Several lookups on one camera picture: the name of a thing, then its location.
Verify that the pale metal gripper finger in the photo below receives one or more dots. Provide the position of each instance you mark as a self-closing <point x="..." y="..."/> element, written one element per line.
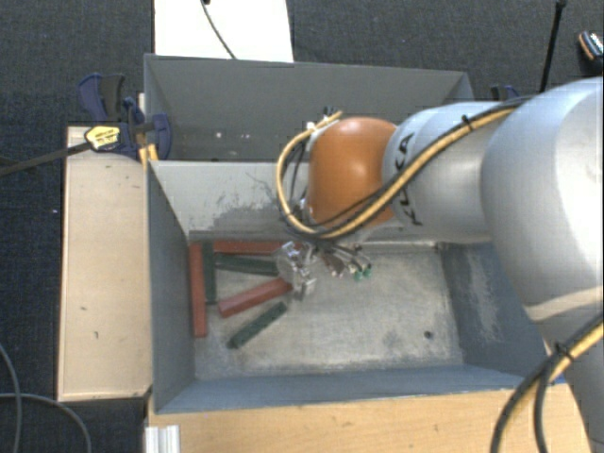
<point x="289" y="261"/>
<point x="306" y="288"/>

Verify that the dark green flat block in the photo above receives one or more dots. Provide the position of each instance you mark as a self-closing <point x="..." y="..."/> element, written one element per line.
<point x="245" y="264"/>
<point x="257" y="324"/>
<point x="210" y="272"/>

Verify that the red-brown flat block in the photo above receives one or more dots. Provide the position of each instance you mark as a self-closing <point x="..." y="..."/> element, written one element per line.
<point x="198" y="295"/>
<point x="252" y="297"/>
<point x="245" y="246"/>

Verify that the grey metal bin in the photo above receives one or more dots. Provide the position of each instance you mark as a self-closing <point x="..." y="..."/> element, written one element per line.
<point x="358" y="319"/>

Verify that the pale wood flat board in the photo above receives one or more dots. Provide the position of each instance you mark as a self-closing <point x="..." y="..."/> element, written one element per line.
<point x="104" y="272"/>

